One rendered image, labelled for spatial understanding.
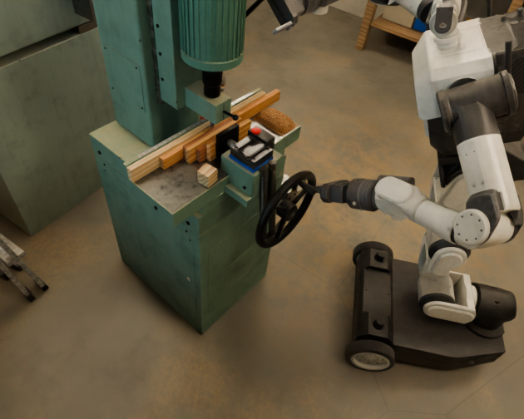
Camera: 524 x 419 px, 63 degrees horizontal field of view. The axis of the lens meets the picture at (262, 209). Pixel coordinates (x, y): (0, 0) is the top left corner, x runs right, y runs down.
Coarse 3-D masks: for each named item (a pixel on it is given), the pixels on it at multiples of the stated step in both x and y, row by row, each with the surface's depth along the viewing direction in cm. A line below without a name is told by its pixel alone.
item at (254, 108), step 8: (264, 96) 157; (272, 96) 158; (256, 104) 153; (264, 104) 157; (240, 112) 149; (248, 112) 151; (256, 112) 156; (224, 120) 146; (184, 144) 135; (168, 152) 132; (176, 152) 133; (160, 160) 131; (168, 160) 132; (176, 160) 135
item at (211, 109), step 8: (200, 80) 137; (192, 88) 133; (200, 88) 134; (192, 96) 134; (200, 96) 131; (224, 96) 132; (192, 104) 136; (200, 104) 133; (208, 104) 130; (216, 104) 129; (224, 104) 131; (200, 112) 135; (208, 112) 132; (216, 112) 130; (208, 120) 135; (216, 120) 133
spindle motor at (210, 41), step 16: (192, 0) 104; (208, 0) 103; (224, 0) 103; (240, 0) 107; (192, 16) 107; (208, 16) 106; (224, 16) 106; (240, 16) 111; (192, 32) 110; (208, 32) 109; (224, 32) 110; (240, 32) 114; (192, 48) 114; (208, 48) 112; (224, 48) 113; (240, 48) 117; (192, 64) 117; (208, 64) 115; (224, 64) 116
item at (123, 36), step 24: (96, 0) 127; (120, 0) 119; (144, 0) 117; (120, 24) 125; (144, 24) 121; (120, 48) 132; (144, 48) 126; (120, 72) 140; (144, 72) 131; (120, 96) 149; (144, 96) 138; (120, 120) 158; (144, 120) 146; (168, 120) 150; (192, 120) 161
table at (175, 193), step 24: (288, 144) 154; (168, 168) 133; (192, 168) 134; (216, 168) 135; (144, 192) 126; (168, 192) 127; (192, 192) 127; (216, 192) 133; (240, 192) 133; (168, 216) 124
